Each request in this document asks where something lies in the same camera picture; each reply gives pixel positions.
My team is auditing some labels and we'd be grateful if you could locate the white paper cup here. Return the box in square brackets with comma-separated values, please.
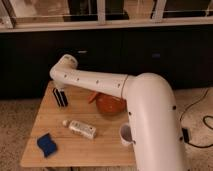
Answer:
[119, 123, 132, 147]

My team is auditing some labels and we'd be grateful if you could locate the black white striped eraser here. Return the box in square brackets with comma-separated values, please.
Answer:
[52, 88, 68, 107]

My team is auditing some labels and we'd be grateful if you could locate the blue sponge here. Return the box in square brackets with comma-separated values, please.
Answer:
[37, 133, 57, 158]

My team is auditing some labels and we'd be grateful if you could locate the wooden table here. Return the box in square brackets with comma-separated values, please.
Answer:
[21, 81, 135, 167]

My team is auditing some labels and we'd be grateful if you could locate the black power adapter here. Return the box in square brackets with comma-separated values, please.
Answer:
[182, 128, 190, 143]

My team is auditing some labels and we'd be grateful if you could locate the black power cable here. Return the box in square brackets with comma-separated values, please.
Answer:
[179, 88, 213, 150]

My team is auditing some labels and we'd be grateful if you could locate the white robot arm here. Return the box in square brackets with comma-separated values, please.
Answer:
[50, 54, 189, 171]

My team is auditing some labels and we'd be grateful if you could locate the orange carrot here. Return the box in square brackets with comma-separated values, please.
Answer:
[88, 92, 99, 104]

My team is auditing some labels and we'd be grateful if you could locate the dark cabinet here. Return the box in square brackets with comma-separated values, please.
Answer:
[0, 25, 213, 99]

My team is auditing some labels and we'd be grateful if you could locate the orange bowl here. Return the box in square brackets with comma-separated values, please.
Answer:
[96, 93, 126, 116]

